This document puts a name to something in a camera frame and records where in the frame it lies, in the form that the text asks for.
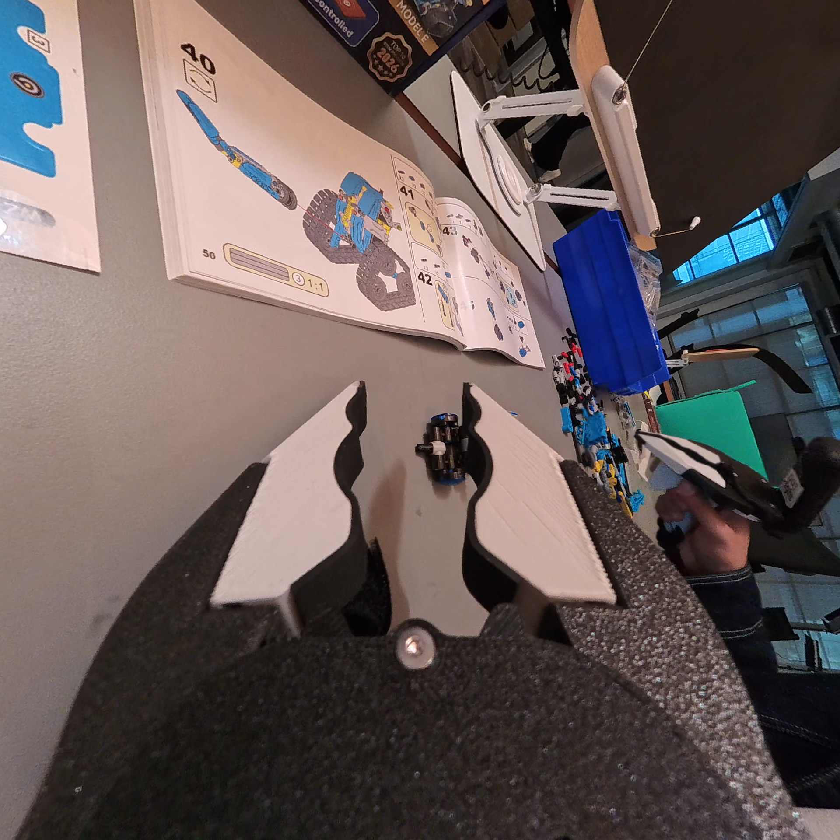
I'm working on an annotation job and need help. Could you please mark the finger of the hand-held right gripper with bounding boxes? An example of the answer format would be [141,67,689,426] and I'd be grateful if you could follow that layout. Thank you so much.
[633,430,715,462]
[646,448,728,492]

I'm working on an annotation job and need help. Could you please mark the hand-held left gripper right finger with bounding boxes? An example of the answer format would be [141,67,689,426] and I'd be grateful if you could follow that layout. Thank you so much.
[461,382,619,608]

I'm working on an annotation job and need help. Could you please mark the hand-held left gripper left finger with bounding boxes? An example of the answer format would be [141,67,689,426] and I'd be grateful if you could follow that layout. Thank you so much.
[210,379,371,637]

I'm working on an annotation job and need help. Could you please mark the black brick assembly blue wheels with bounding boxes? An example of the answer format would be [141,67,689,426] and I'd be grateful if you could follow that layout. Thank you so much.
[415,412,470,485]

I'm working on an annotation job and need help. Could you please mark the person's right forearm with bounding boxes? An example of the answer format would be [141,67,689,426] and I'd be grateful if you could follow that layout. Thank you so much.
[686,564,782,677]

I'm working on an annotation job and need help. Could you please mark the person's right hand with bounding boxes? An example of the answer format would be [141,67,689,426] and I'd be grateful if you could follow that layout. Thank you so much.
[655,484,753,576]

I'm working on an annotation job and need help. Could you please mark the green plastic box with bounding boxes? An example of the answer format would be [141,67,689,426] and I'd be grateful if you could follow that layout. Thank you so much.
[653,387,769,483]

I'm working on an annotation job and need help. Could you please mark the pile of small brick parts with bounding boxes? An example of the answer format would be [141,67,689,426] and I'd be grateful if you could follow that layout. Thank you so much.
[550,328,647,519]

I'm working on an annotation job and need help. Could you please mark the blue plastic bin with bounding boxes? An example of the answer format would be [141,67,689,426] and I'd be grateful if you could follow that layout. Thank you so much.
[553,210,672,396]

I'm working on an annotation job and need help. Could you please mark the clear bags in bin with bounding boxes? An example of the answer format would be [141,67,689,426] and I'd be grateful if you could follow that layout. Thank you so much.
[626,236,664,312]

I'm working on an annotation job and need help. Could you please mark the paned window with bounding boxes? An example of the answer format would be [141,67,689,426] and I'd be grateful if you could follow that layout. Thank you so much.
[672,200,805,284]

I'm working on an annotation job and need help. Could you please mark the person's denim clothing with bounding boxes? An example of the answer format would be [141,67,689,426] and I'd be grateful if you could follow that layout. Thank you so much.
[742,663,840,811]

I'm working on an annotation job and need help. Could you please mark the white stand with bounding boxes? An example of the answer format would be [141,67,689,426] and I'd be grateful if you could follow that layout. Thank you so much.
[451,66,660,271]

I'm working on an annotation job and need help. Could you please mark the wood-edged dark board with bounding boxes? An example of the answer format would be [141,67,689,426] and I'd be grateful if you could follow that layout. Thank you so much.
[570,0,840,277]

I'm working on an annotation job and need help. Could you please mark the open instruction booklet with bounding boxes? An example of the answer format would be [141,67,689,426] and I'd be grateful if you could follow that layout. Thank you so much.
[134,0,547,370]

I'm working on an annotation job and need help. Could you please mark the blue sticker sheet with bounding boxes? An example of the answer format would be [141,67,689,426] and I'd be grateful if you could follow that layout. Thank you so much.
[0,0,102,273]

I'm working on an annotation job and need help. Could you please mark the dark toy box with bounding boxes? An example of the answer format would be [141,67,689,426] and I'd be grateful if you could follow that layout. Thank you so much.
[298,0,509,98]

